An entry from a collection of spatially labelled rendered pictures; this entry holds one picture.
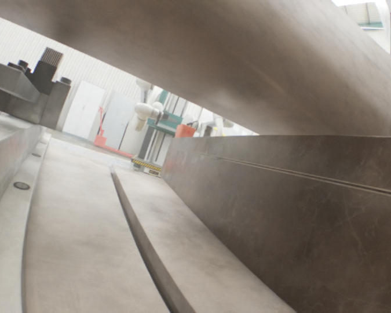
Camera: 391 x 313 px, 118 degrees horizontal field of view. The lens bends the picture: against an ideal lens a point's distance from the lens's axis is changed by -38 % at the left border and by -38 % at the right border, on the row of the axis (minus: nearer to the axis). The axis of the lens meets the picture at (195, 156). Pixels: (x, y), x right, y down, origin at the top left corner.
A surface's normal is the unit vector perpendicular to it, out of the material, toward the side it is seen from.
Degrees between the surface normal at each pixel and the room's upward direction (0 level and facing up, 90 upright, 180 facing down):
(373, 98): 90
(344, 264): 90
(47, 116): 90
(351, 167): 90
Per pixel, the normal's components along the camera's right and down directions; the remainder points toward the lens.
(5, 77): 0.65, 0.20
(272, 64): 0.40, 0.11
